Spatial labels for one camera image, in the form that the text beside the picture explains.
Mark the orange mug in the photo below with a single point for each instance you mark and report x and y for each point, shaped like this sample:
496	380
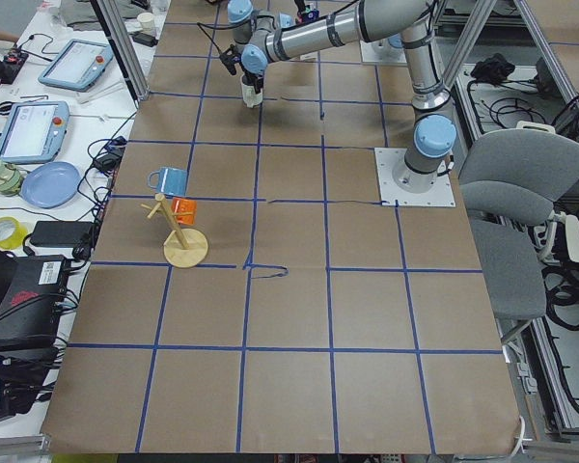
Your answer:
184	210

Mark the blue plate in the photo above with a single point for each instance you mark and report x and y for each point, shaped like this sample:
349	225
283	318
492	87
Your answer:
50	185

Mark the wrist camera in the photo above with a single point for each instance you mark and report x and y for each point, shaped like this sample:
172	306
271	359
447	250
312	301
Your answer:
305	12
230	58

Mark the yellow tape roll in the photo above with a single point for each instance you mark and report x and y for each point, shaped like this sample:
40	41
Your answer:
12	233

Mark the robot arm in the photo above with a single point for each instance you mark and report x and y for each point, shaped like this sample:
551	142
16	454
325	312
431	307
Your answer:
356	78
247	22

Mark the blue mug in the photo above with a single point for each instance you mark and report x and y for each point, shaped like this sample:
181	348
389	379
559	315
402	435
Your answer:
168	181

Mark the white mug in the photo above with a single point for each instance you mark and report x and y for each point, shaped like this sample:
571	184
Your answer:
250	95

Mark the blue teach pendant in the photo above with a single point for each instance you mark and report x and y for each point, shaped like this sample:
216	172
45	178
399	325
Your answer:
34	132
78	66

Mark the wooden mug tree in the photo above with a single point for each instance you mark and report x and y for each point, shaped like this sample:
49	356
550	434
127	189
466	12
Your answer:
185	247

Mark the aluminium frame post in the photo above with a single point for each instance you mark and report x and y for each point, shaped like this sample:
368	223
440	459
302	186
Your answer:
112	24

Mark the black computer box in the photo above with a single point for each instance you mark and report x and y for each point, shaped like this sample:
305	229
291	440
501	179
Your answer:
30	306

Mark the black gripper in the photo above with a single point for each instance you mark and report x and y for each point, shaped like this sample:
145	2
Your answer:
252	76

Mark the black power adapter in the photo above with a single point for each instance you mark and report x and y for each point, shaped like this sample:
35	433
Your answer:
59	233

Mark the grey office chair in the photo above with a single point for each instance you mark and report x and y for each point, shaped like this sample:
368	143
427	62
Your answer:
519	174

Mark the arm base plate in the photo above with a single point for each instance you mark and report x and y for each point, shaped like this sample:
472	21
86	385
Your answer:
388	51
399	186

